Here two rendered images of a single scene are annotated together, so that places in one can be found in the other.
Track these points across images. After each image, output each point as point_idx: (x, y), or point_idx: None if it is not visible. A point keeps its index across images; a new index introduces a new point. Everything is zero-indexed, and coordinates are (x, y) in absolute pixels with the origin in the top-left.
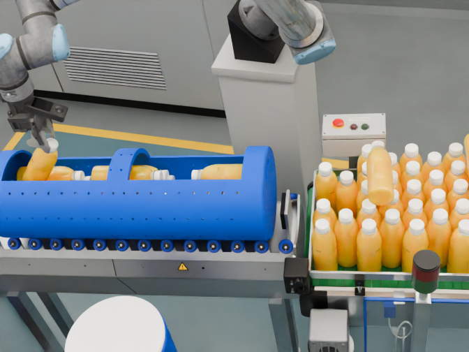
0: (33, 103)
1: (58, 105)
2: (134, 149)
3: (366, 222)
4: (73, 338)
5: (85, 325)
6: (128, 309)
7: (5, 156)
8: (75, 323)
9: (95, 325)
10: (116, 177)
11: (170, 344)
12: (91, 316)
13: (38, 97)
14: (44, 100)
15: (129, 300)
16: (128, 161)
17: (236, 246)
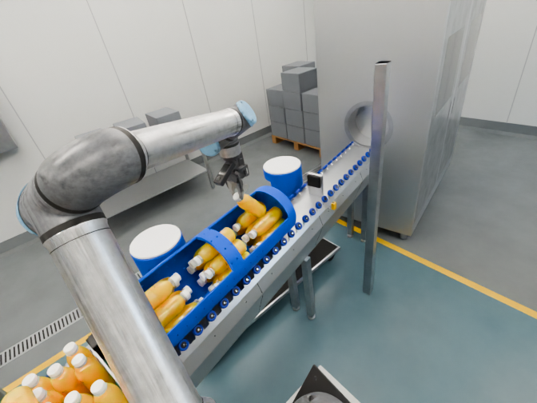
0: (225, 164)
1: (222, 177)
2: (220, 246)
3: (31, 377)
4: (172, 227)
5: (173, 232)
6: (161, 247)
7: (271, 192)
8: (178, 229)
9: (169, 235)
10: (202, 232)
11: (138, 265)
12: (174, 234)
13: (229, 166)
14: (227, 169)
15: (165, 249)
16: (205, 237)
17: None
